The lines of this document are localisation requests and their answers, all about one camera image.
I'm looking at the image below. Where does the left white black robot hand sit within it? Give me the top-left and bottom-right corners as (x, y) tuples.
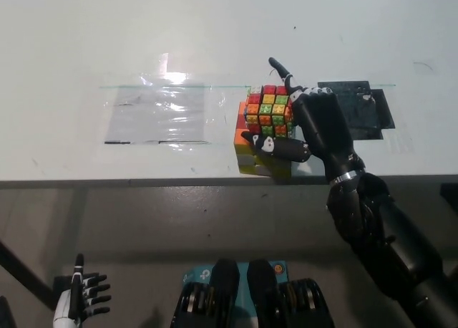
(52, 253), (112, 328)

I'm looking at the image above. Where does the small studded multicolour puzzle cube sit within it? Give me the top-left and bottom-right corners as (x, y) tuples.
(244, 85), (298, 140)

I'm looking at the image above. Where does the black tape patch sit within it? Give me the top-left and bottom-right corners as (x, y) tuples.
(317, 79), (396, 141)

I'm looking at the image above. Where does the large orange red puzzle cube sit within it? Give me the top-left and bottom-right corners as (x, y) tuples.
(233, 100), (295, 180)

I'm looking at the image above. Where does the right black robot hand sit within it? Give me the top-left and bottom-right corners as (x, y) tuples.
(240, 57), (368, 185)

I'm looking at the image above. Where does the black object at floor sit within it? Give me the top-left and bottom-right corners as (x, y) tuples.
(0, 294), (17, 328)

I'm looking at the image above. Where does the teal router box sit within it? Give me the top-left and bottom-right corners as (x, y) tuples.
(182, 261), (289, 308)

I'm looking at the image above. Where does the black diagonal table brace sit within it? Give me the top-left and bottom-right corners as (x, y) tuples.
(0, 237), (55, 310)

